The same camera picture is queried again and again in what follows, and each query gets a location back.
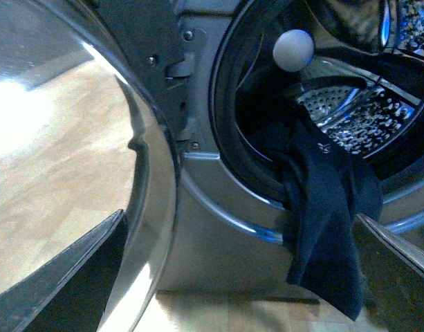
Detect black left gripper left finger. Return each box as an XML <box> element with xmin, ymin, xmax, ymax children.
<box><xmin>0</xmin><ymin>210</ymin><xmax>127</xmax><ymax>331</ymax></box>

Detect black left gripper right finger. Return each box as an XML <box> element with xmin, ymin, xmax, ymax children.
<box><xmin>353</xmin><ymin>214</ymin><xmax>424</xmax><ymax>331</ymax></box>

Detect dark navy knit garment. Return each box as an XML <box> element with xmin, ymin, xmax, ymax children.
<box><xmin>232</xmin><ymin>44</ymin><xmax>424</xmax><ymax>322</ymax></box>

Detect washing machine round door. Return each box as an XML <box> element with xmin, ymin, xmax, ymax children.
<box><xmin>0</xmin><ymin>1</ymin><xmax>176</xmax><ymax>331</ymax></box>

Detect grey front-load washing machine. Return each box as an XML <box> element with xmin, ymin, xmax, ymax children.
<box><xmin>94</xmin><ymin>1</ymin><xmax>424</xmax><ymax>298</ymax></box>

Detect white ball in drum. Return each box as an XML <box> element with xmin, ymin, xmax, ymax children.
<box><xmin>273</xmin><ymin>29</ymin><xmax>315</xmax><ymax>73</ymax></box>

